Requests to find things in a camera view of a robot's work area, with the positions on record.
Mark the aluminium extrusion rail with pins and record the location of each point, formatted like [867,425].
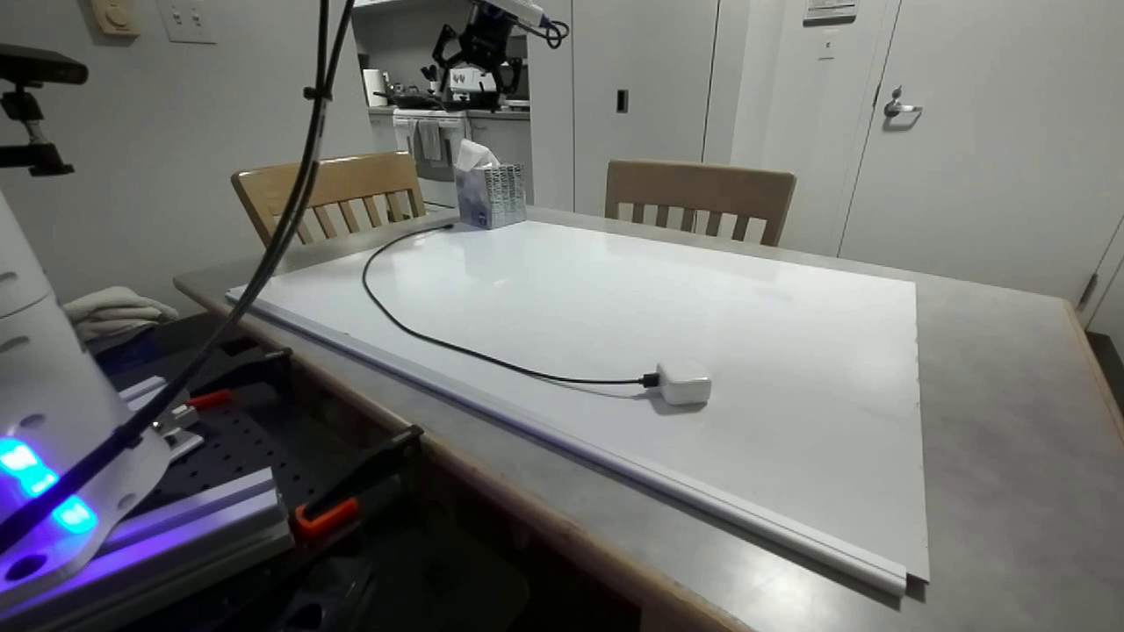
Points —
[178,529]

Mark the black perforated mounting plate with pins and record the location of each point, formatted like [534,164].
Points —
[283,409]

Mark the white wall outlet plate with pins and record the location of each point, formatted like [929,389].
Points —
[189,18]

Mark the blue tissue box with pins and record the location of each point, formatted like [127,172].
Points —
[493,199]

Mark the white charger plug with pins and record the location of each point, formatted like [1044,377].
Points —
[684,389]

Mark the white kitchen stove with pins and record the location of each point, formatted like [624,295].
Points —
[428,142]

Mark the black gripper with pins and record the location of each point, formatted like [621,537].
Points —
[487,41]

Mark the small black door plate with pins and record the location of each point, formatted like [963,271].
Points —
[624,101]

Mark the wooden slat back chair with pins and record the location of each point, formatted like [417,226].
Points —
[353,182]
[705,185]

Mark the large white board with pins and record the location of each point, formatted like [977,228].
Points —
[759,470]

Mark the white microwave oven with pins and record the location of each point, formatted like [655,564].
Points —
[471,82]

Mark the black camera on stand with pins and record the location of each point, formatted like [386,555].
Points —
[38,65]

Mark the white robot base blue light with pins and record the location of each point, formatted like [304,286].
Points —
[59,389]

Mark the plain white door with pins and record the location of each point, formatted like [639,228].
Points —
[655,108]

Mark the white bundled cloth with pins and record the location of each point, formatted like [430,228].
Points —
[116,313]

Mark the round beige thermostat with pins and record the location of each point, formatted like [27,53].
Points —
[115,14]

